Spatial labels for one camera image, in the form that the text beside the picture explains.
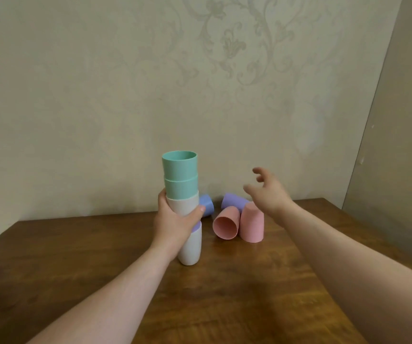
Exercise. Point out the blue plastic cup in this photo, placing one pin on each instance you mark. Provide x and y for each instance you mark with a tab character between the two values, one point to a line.
207	204

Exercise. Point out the person's right thumb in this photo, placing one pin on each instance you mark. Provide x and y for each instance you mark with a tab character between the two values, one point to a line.
251	192

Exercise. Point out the person's left hand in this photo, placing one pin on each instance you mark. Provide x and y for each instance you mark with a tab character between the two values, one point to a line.
168	231

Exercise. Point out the pink plastic cup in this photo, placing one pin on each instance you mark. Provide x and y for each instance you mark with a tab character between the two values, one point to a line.
251	223
226	222

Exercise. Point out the white plastic cup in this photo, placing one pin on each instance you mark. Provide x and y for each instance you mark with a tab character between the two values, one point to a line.
182	204
191	248

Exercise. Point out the person's right forearm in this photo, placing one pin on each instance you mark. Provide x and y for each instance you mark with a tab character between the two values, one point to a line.
352	279

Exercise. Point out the person's right hand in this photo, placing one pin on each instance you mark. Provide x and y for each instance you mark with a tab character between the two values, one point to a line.
272	197

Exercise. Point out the person's left thumb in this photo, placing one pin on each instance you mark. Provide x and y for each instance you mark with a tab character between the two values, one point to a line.
194	215

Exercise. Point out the beige door panel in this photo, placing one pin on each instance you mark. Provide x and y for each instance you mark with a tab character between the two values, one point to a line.
395	139

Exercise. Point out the teal plastic cup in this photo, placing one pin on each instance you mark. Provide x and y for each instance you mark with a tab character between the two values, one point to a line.
181	189
179	166

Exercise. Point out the purple plastic cup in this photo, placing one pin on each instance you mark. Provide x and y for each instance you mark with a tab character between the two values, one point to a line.
233	201
196	227

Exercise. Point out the person's left forearm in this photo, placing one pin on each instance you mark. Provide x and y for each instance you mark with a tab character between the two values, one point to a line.
116	300

